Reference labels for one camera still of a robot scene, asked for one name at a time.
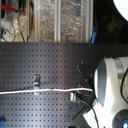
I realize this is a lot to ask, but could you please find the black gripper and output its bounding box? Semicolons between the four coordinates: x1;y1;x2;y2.
70;86;96;121

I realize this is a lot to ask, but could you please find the white cable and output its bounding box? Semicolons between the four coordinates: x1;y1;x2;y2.
0;87;95;96

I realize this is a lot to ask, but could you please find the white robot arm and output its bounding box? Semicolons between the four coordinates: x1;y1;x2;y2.
71;57;128;128

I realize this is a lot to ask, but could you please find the black perforated board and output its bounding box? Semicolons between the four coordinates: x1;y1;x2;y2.
0;43;128;128

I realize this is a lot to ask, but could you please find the blue object bottom left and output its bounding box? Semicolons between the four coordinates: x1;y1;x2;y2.
0;117;6;127

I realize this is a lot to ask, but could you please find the right clear plastic bin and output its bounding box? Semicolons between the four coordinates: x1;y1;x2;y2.
61;0;88;43

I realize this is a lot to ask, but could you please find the clear plastic bin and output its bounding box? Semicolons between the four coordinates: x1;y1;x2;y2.
34;0;55;42
61;0;88;43

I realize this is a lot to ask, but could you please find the left clear plastic bin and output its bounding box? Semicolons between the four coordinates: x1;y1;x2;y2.
34;0;55;42

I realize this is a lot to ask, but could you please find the white lamp shade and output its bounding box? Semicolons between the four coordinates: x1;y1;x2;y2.
113;0;128;21

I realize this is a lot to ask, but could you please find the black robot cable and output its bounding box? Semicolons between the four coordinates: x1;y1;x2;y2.
75;99;101;128

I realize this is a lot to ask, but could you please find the metal cable clip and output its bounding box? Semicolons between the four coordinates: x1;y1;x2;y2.
33;75;40;95

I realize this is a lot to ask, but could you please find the blue clamp handle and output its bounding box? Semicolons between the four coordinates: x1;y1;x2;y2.
90;26;98;44

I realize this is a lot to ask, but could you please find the red handled tool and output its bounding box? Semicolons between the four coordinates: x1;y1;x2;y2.
1;4;25;15

